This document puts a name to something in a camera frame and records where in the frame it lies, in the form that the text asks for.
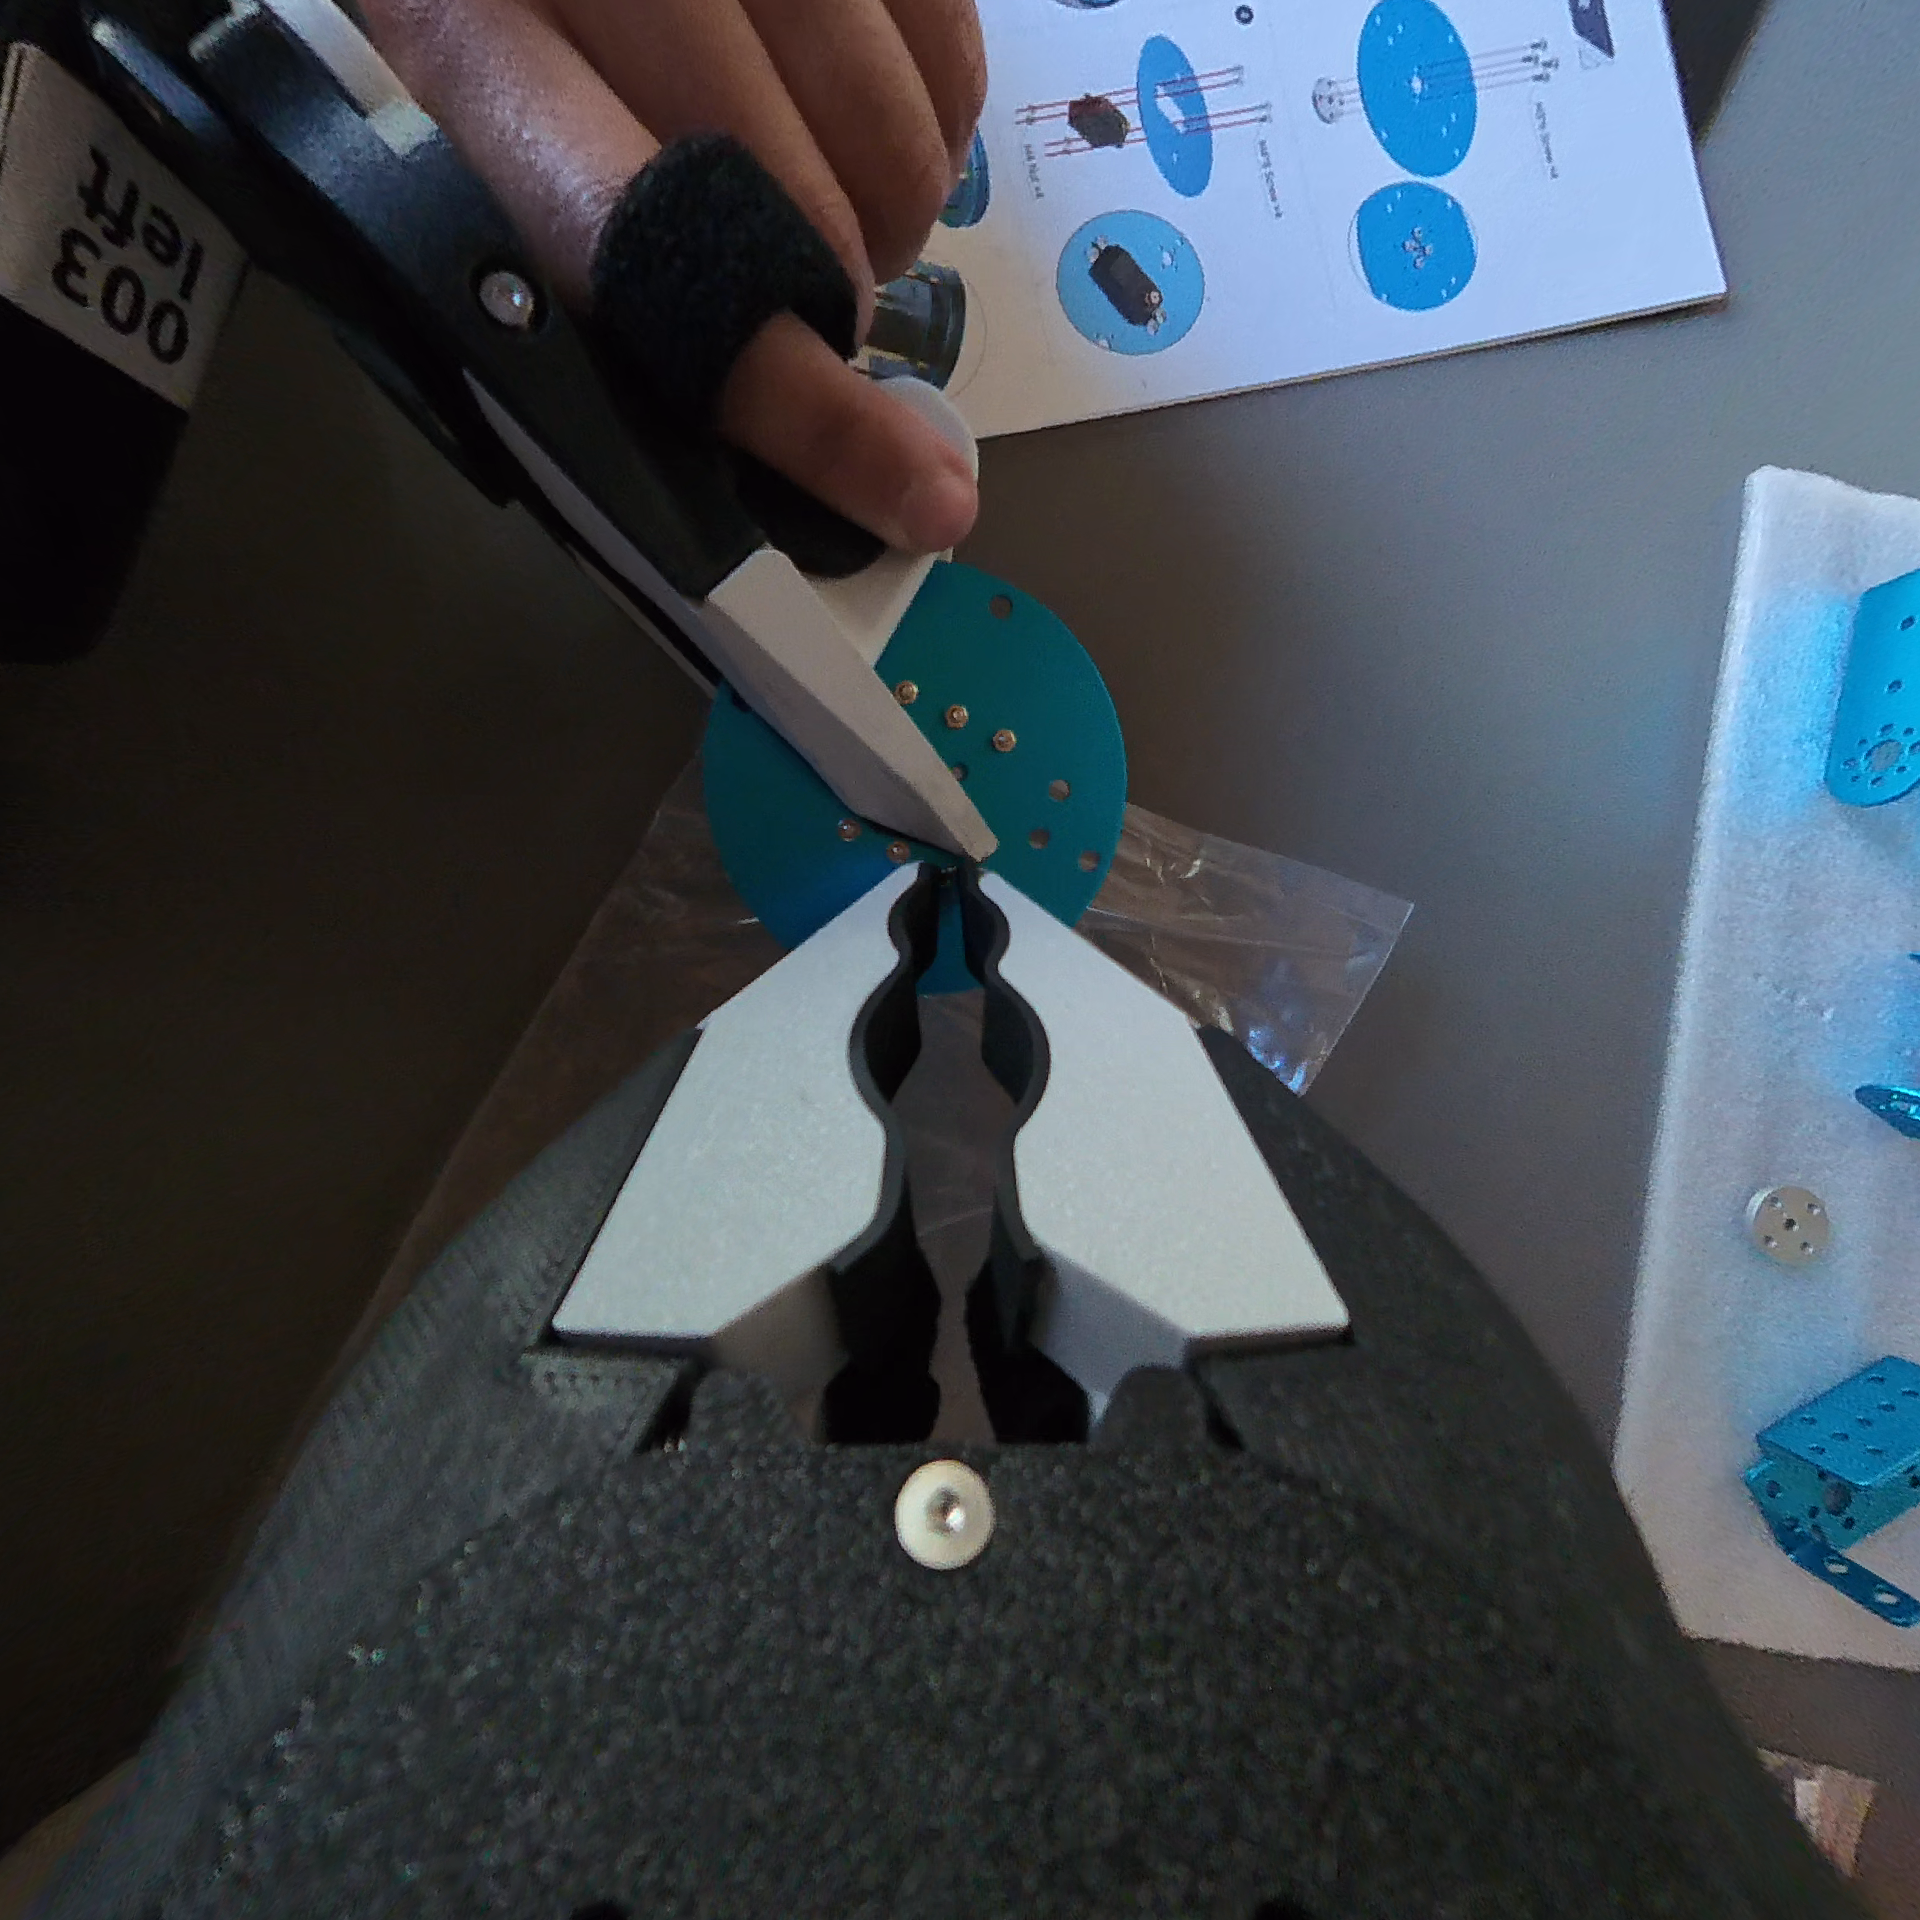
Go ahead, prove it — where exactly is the tall blue U bracket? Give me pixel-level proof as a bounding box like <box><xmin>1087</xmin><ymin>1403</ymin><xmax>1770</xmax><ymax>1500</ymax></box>
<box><xmin>1823</xmin><ymin>568</ymin><xmax>1920</xmax><ymax>811</ymax></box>

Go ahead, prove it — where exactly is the white assembly guide sheet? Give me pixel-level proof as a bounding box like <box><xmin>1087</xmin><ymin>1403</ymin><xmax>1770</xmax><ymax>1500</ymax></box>
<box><xmin>855</xmin><ymin>0</ymin><xmax>1731</xmax><ymax>441</ymax></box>

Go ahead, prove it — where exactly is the perforated blue U bracket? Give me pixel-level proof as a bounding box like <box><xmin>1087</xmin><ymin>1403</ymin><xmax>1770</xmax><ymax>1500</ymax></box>
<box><xmin>1740</xmin><ymin>1357</ymin><xmax>1920</xmax><ymax>1629</ymax></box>

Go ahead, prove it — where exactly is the blue round metal plate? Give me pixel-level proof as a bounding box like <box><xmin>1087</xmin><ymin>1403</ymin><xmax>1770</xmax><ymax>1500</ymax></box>
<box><xmin>703</xmin><ymin>563</ymin><xmax>1128</xmax><ymax>999</ymax></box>

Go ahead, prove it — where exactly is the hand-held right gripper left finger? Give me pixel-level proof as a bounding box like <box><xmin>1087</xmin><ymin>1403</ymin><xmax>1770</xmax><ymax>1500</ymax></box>
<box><xmin>546</xmin><ymin>867</ymin><xmax>939</xmax><ymax>1449</ymax></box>

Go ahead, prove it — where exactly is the silver round metal hub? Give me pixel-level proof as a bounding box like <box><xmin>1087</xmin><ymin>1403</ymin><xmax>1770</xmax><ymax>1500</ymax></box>
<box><xmin>1745</xmin><ymin>1182</ymin><xmax>1835</xmax><ymax>1267</ymax></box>

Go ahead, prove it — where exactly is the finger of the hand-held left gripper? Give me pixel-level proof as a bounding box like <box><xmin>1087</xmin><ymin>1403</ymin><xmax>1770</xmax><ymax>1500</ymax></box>
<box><xmin>575</xmin><ymin>544</ymin><xmax>752</xmax><ymax>717</ymax></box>
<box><xmin>462</xmin><ymin>368</ymin><xmax>1001</xmax><ymax>867</ymax></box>

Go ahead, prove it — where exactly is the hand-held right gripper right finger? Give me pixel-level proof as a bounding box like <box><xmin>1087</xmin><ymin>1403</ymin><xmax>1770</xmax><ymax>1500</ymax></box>
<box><xmin>960</xmin><ymin>871</ymin><xmax>1354</xmax><ymax>1443</ymax></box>

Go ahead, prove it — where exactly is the white foam sheet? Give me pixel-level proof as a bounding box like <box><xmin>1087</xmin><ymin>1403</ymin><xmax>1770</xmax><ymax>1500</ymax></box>
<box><xmin>1611</xmin><ymin>463</ymin><xmax>1920</xmax><ymax>1665</ymax></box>

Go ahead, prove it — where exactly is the person's left hand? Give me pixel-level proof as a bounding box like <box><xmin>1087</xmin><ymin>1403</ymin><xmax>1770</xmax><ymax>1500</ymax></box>
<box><xmin>360</xmin><ymin>0</ymin><xmax>992</xmax><ymax>553</ymax></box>

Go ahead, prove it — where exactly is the clear plastic bag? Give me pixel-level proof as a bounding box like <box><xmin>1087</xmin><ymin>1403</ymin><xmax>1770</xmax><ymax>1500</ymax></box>
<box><xmin>135</xmin><ymin>796</ymin><xmax>1418</xmax><ymax>1653</ymax></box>

